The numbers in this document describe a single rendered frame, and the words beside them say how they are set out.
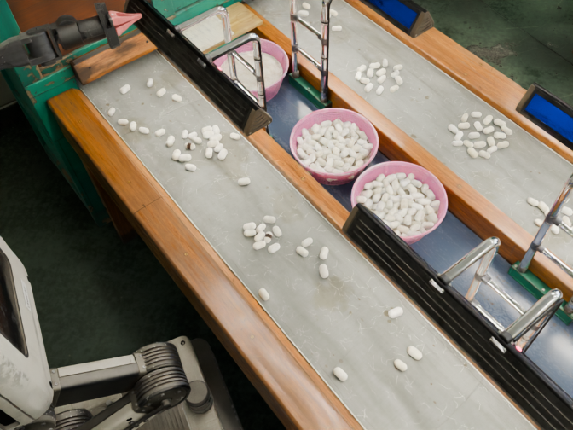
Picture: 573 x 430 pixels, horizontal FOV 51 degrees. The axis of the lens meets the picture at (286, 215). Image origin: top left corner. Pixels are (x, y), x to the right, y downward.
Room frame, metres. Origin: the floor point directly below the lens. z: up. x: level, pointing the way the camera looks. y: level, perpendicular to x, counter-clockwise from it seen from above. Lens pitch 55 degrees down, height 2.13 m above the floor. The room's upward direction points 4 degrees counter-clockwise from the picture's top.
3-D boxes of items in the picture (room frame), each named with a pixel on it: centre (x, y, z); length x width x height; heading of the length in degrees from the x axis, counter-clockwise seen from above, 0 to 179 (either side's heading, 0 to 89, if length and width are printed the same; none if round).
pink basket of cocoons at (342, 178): (1.20, -0.16, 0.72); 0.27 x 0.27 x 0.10
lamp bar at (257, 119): (1.27, 0.22, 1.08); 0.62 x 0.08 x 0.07; 34
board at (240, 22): (1.75, 0.21, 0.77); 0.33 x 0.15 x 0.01; 124
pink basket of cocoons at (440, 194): (0.97, -0.32, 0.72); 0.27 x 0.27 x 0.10
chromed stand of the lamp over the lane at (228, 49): (1.31, 0.16, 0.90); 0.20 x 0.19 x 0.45; 34
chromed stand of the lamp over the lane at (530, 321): (0.51, -0.39, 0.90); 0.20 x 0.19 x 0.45; 34
